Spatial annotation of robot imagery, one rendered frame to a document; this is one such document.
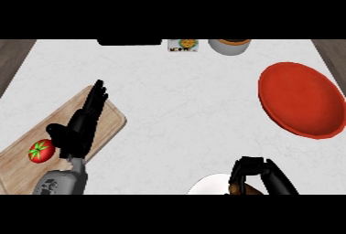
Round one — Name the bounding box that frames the red tomato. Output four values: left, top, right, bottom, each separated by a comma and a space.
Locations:
26, 138, 56, 164

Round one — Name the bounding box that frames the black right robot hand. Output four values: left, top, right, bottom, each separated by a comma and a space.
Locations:
227, 155, 300, 196

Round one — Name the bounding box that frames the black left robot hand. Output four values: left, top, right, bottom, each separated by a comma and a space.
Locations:
44, 79, 109, 160

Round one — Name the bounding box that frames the white round container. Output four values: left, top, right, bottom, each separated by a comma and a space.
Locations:
206, 38, 252, 57

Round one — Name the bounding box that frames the white plate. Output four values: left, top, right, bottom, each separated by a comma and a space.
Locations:
186, 173, 233, 196

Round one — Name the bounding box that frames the red bowl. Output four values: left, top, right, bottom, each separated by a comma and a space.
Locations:
257, 61, 346, 140

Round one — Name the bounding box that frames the small printed box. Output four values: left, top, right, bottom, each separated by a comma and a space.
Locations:
166, 38, 198, 53

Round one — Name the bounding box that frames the wooden cutting board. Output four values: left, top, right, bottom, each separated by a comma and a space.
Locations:
0, 84, 128, 196

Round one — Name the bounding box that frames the brown sweet potato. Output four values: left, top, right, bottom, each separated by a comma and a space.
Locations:
227, 181, 267, 196

